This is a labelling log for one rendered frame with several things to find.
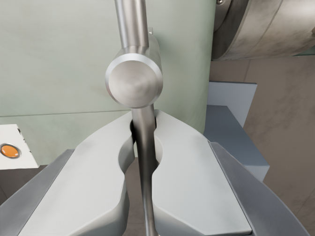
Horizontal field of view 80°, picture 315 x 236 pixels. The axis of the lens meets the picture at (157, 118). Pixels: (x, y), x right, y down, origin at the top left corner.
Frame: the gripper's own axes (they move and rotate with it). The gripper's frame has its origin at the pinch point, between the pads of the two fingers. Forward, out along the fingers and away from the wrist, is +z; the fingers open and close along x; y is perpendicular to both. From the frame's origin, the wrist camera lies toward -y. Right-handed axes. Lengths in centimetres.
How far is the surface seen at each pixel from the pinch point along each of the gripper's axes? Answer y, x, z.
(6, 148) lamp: 9.7, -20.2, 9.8
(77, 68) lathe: -0.4, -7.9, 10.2
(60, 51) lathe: -2.3, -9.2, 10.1
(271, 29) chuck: -2.6, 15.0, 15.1
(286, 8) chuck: -4.8, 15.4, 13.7
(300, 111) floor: 81, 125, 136
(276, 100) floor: 69, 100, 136
